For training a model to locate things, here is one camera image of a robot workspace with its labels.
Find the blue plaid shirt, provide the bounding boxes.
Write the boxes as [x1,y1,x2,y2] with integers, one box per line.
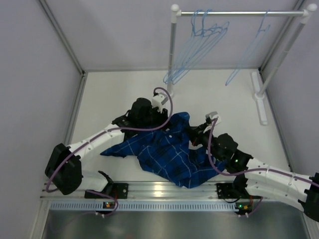
[101,112,225,188]

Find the light blue wire hanger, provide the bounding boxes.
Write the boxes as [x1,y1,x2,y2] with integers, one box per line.
[225,10,271,86]

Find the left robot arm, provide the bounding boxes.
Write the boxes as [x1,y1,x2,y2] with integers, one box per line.
[45,94,168,195]

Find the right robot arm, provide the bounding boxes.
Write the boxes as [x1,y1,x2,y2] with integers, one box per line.
[186,121,319,222]

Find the white metal clothes rack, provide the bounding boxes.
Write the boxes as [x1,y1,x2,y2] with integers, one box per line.
[163,2,319,125]

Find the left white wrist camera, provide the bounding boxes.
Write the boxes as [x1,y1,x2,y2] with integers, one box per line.
[151,93,168,113]

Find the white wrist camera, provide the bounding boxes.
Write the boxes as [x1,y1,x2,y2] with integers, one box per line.
[205,112,222,125]
[151,93,168,113]

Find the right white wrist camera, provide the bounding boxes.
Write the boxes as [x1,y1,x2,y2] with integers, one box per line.
[205,112,222,125]

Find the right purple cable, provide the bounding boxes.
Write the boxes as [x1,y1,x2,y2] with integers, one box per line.
[205,119,319,217]

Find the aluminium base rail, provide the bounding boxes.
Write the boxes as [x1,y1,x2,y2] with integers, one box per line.
[39,181,312,200]

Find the perforated cable tray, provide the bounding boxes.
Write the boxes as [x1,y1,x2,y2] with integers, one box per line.
[50,200,239,212]

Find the aluminium frame post left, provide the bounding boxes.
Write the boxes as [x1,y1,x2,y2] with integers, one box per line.
[37,0,85,76]

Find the aluminium frame post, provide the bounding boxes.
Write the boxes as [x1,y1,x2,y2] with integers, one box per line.
[258,0,307,75]
[37,0,85,76]

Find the aluminium frame post right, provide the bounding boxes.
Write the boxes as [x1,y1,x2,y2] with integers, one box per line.
[258,0,307,75]

